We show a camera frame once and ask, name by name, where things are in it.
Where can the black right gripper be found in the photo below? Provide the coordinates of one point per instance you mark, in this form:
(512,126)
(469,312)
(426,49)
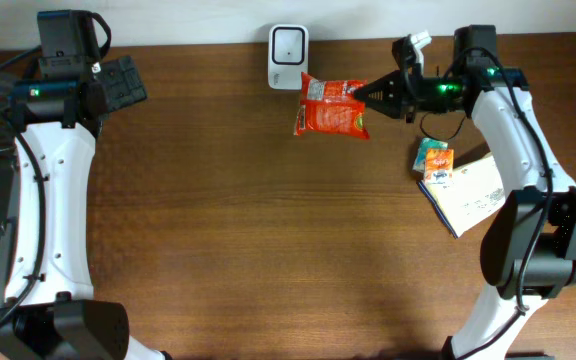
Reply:
(400,95)

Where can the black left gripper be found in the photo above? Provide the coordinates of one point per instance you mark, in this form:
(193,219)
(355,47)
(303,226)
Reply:
(126,80)

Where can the red snack pouch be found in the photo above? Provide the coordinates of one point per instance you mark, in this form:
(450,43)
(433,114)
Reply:
(329,107)

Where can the teal tissue pack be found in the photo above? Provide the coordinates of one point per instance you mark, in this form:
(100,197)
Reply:
(425,145)

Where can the cream snack bag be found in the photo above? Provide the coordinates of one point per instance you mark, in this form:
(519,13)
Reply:
(474,192)

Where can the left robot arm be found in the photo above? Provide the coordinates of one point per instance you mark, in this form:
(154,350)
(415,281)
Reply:
(49,310)

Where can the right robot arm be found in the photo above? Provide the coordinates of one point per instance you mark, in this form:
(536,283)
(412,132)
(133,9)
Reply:
(528,255)

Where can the white barcode scanner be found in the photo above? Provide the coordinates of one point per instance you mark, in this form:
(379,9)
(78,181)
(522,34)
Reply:
(288,51)

